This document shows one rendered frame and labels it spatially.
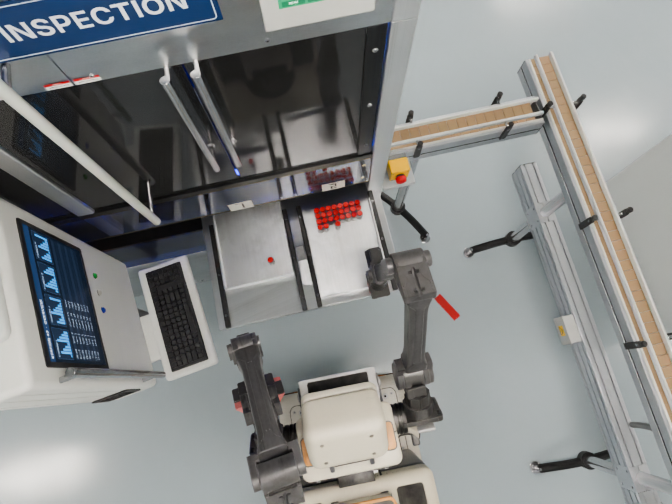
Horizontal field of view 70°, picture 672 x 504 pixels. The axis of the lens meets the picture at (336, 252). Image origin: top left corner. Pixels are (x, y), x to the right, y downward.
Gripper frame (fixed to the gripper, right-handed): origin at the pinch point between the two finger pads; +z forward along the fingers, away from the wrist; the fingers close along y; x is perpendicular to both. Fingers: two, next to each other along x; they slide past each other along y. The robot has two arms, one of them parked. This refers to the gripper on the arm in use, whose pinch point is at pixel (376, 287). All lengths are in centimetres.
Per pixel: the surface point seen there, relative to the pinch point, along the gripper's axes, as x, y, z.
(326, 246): 14.5, 20.0, 1.7
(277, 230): 31.5, 30.4, 1.5
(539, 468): -66, -90, 85
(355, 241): 3.3, 19.5, 1.8
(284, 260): 31.1, 18.1, 1.6
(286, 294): 32.8, 5.3, 2.0
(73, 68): 56, 36, -95
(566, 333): -79, -31, 38
